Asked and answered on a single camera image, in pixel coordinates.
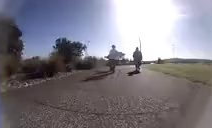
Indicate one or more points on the distant tree line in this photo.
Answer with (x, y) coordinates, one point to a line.
(190, 60)

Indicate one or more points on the dark tree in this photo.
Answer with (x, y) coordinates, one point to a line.
(7, 43)
(69, 50)

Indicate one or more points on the row of bushes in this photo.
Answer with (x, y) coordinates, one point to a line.
(40, 66)

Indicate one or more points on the grey paved path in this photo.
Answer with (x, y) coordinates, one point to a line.
(104, 100)

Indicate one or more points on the grass field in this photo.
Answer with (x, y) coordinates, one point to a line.
(187, 71)

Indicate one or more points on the gravel strip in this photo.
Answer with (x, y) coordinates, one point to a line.
(30, 80)

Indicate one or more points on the thin pole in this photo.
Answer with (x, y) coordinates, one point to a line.
(139, 45)

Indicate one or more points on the person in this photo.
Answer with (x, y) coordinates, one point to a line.
(137, 58)
(113, 55)

